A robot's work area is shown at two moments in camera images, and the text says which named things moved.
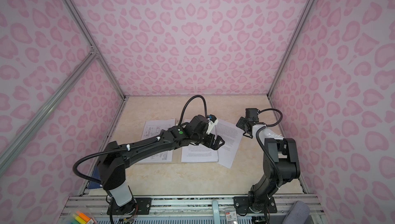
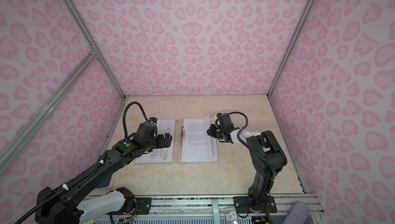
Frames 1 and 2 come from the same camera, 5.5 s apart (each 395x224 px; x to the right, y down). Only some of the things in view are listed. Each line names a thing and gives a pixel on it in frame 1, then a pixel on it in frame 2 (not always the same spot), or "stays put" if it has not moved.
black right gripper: (240, 122) → (212, 128)
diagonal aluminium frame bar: (14, 145) stays put
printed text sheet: (232, 136) → (197, 145)
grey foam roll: (298, 213) stays put
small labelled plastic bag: (231, 215) stays put
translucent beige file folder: (183, 153) stays put
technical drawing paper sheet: (153, 129) stays put
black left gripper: (216, 145) → (162, 143)
